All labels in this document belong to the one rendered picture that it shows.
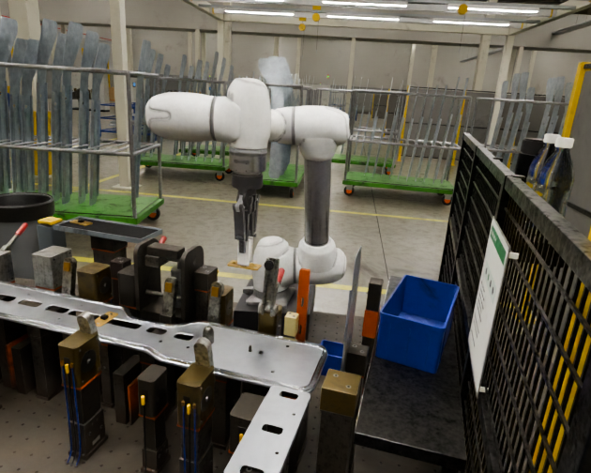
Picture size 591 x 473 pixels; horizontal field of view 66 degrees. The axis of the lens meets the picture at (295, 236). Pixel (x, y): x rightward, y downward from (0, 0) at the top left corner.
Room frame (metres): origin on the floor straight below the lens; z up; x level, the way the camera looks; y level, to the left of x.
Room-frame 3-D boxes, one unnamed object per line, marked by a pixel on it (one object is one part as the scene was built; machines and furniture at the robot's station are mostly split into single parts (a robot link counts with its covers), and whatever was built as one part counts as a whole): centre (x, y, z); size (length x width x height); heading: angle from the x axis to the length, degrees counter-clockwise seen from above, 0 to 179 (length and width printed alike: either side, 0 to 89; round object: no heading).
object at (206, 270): (1.36, 0.28, 0.91); 0.07 x 0.05 x 0.42; 165
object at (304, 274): (1.21, -0.03, 0.95); 0.03 x 0.01 x 0.50; 75
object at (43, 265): (1.46, 0.83, 0.90); 0.13 x 0.08 x 0.41; 165
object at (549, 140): (1.02, -0.54, 1.53); 0.07 x 0.07 x 0.20
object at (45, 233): (1.66, 0.94, 0.92); 0.08 x 0.08 x 0.44; 75
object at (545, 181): (0.92, -0.52, 1.53); 0.07 x 0.07 x 0.20
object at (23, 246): (3.50, 2.23, 0.36); 0.50 x 0.50 x 0.73
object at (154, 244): (1.38, 0.40, 0.94); 0.18 x 0.13 x 0.49; 75
